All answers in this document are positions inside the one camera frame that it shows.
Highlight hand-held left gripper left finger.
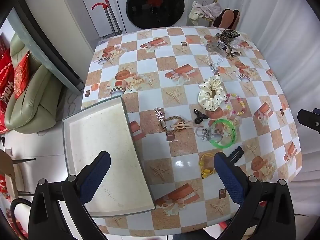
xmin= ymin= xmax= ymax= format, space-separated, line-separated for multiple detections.
xmin=28 ymin=151 xmax=112 ymax=240

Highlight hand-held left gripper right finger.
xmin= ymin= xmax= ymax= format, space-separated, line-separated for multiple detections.
xmin=214 ymin=151 xmax=295 ymax=240

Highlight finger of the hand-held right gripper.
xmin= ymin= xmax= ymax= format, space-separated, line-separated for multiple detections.
xmin=297 ymin=109 xmax=320 ymax=131

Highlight yellow hair tie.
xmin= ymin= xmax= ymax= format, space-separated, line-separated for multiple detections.
xmin=199 ymin=153 xmax=218 ymax=179

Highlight black snap hair clip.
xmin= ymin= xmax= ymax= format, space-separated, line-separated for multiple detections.
xmin=226 ymin=146 xmax=244 ymax=165

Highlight shallow grey cardboard tray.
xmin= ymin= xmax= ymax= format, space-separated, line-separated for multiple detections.
xmin=62 ymin=95 xmax=157 ymax=217

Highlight green silicone bracelet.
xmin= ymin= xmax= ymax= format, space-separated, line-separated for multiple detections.
xmin=209 ymin=119 xmax=237 ymax=148

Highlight colourful beaded bracelet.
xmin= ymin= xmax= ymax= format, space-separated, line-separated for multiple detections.
xmin=225 ymin=93 xmax=246 ymax=117

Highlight cream polka dot scrunchie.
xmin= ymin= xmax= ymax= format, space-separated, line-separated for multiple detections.
xmin=198 ymin=76 xmax=227 ymax=112

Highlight silver star hair clip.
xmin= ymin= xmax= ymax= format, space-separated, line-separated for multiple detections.
xmin=154 ymin=107 xmax=167 ymax=130

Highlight small black hair claw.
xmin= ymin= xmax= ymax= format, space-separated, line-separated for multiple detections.
xmin=193 ymin=109 xmax=208 ymax=125

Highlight wooden chair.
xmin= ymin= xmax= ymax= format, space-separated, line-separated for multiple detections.
xmin=0 ymin=150 xmax=35 ymax=197

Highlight pale green sofa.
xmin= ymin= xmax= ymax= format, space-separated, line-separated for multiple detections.
xmin=5 ymin=34 xmax=63 ymax=133

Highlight white curtain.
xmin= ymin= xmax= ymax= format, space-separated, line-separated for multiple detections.
xmin=216 ymin=0 xmax=320 ymax=160

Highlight clear hair claw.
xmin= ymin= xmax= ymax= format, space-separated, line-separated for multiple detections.
xmin=205 ymin=40 xmax=220 ymax=52

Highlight small red cushion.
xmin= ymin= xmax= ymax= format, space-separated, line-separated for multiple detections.
xmin=14 ymin=51 xmax=32 ymax=99

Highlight checkered printed tablecloth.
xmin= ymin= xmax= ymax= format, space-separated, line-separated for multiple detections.
xmin=81 ymin=26 xmax=303 ymax=237

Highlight large red cushion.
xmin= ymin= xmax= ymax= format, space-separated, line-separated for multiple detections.
xmin=0 ymin=34 xmax=15 ymax=132

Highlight brown slippers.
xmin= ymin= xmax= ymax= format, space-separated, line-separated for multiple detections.
xmin=214 ymin=9 xmax=240 ymax=29

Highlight pale cloth on hanger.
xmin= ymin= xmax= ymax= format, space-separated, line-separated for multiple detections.
xmin=189 ymin=1 xmax=222 ymax=22

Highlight white cabinet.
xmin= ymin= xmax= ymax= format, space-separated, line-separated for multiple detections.
xmin=24 ymin=0 xmax=95 ymax=55

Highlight white washing machine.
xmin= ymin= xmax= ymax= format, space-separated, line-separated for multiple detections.
xmin=111 ymin=0 xmax=190 ymax=34

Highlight braided brown bracelet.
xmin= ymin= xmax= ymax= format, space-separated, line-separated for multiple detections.
xmin=160 ymin=116 xmax=194 ymax=134

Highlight black cable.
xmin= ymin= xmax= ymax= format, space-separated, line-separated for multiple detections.
xmin=10 ymin=197 xmax=32 ymax=233

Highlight silver chain with clasp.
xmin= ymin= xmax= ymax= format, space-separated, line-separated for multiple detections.
xmin=207 ymin=52 xmax=223 ymax=75

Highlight red handled mop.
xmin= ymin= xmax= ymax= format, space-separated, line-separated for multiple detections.
xmin=91 ymin=0 xmax=123 ymax=37

